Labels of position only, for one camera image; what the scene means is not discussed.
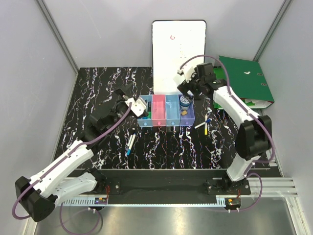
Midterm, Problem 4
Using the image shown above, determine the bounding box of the blue ink bottle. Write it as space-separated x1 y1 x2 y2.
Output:
179 95 192 111

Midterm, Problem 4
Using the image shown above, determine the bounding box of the black capped white marker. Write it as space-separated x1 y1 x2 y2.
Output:
128 128 135 144

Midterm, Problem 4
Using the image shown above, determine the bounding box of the blue capped white marker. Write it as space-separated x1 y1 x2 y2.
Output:
194 119 211 129

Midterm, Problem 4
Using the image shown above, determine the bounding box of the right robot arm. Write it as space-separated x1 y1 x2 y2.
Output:
177 63 273 194

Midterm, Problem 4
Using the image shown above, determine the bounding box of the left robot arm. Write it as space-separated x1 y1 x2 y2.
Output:
11 84 143 222

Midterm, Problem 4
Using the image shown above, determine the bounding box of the light blue bin left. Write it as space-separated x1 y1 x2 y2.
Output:
137 95 153 128

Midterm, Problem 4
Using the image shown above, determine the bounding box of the light blue bin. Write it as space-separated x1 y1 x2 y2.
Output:
137 95 153 128
165 94 180 127

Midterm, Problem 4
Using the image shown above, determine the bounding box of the light blue bin right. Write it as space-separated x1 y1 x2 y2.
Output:
165 94 180 127

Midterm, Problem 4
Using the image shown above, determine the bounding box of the purple plastic bin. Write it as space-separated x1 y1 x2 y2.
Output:
180 101 195 126

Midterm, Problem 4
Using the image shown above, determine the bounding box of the pink plastic bin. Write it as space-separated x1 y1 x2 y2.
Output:
152 94 166 127

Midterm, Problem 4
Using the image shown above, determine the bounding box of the yellow capped white marker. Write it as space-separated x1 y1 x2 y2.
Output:
204 115 208 136

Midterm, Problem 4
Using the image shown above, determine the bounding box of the cyan capped white marker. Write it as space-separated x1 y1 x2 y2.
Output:
127 133 136 156

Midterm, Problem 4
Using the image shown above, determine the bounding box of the white dry-erase board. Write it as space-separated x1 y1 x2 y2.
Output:
152 20 207 94

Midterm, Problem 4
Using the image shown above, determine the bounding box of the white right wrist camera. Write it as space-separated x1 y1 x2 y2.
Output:
173 65 195 85

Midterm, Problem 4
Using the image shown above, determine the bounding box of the dark green ring binder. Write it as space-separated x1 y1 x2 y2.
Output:
219 56 274 109

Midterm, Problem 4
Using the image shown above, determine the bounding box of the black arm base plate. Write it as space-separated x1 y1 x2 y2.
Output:
77 169 251 205

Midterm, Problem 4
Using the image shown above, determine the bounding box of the grey slotted cable duct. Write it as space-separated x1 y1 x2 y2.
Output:
63 196 108 207

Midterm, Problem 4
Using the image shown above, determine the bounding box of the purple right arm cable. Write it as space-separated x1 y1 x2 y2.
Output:
179 55 275 212

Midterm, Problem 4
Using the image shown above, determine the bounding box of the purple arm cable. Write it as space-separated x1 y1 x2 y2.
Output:
11 101 133 235
179 55 275 212

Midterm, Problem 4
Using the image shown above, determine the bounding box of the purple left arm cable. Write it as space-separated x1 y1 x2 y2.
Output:
11 101 133 235

